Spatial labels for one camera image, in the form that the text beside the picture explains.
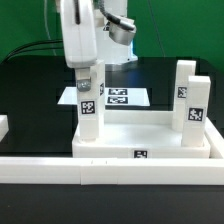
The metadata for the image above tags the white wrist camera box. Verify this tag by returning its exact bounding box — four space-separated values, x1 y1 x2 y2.
109 17 136 46

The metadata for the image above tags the white left fence bar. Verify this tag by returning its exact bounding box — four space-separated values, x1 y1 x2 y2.
0 115 9 142

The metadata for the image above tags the white right fence bar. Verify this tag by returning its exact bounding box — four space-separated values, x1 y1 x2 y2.
205 118 224 159

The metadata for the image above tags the fiducial marker sheet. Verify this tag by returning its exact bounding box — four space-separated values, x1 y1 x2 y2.
58 87 150 106

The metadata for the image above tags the white desk top tray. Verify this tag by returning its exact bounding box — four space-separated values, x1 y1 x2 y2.
72 110 211 159

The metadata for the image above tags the white fence bar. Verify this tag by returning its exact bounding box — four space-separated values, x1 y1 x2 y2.
205 118 224 159
0 115 9 142
0 157 224 185

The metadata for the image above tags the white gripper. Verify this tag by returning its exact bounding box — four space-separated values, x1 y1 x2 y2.
60 0 97 92

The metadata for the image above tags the white front fence bar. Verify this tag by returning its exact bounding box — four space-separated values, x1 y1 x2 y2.
0 157 224 185

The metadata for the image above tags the black cable bundle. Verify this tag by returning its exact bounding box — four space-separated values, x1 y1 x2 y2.
2 39 64 64

